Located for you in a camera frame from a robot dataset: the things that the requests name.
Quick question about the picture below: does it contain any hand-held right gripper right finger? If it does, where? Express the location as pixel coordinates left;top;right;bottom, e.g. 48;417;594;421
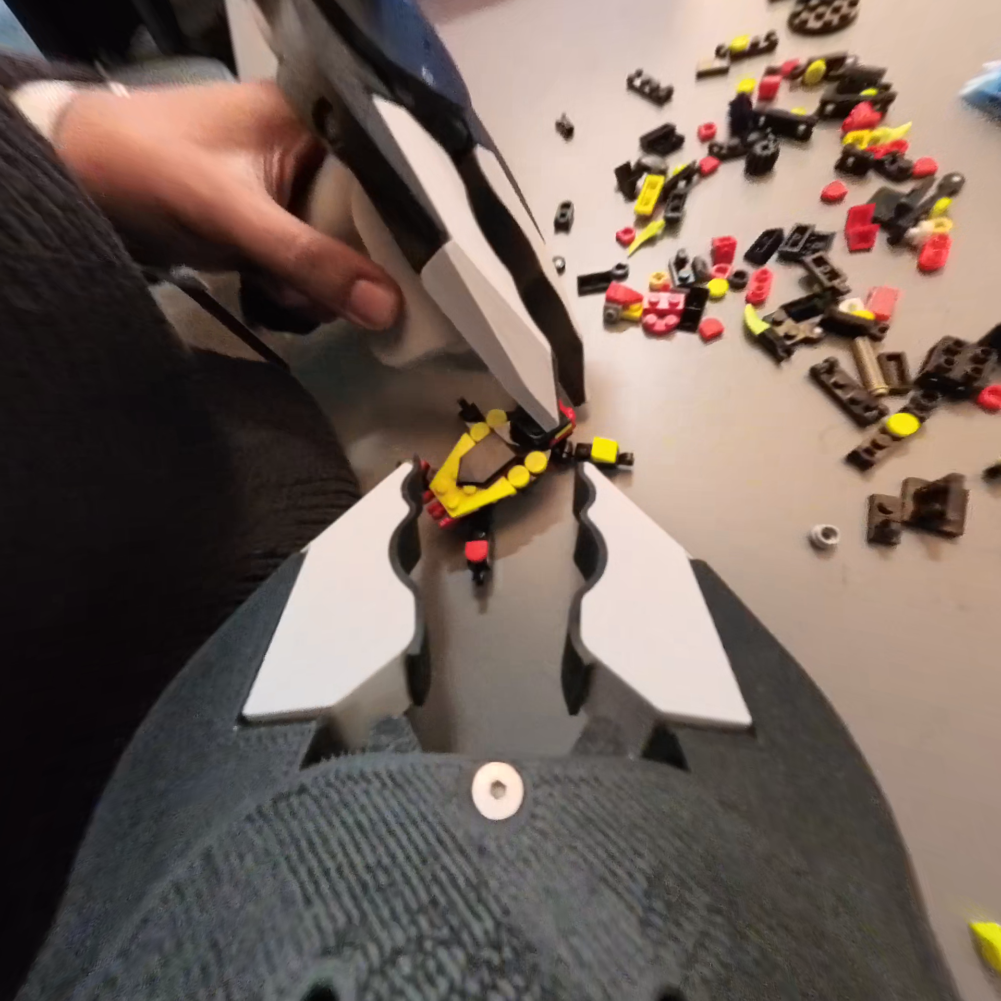
561;461;754;758

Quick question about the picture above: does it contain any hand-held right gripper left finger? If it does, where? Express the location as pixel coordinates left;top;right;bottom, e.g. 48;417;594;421
241;460;433;748

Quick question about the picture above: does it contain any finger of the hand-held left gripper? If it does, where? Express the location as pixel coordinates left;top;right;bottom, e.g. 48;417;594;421
368;94;563;433
461;144;588;408

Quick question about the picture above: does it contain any black yellow red lego model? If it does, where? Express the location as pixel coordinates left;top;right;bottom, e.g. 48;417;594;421
418;397;636;589

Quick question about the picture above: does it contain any person's left forearm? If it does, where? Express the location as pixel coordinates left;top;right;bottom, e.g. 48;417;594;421
0;51;197;376

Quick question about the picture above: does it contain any pile of loose lego pieces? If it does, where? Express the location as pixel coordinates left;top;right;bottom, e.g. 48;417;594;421
551;0;1001;548

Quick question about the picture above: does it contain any lego instruction booklet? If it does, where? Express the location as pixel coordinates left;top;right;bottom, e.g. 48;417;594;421
959;66;1001;122

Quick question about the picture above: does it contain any person's left hand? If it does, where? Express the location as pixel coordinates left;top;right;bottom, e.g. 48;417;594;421
55;78;405;331

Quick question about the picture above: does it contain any person's black knit sweater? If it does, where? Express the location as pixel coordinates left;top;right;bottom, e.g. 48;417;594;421
0;313;364;1001

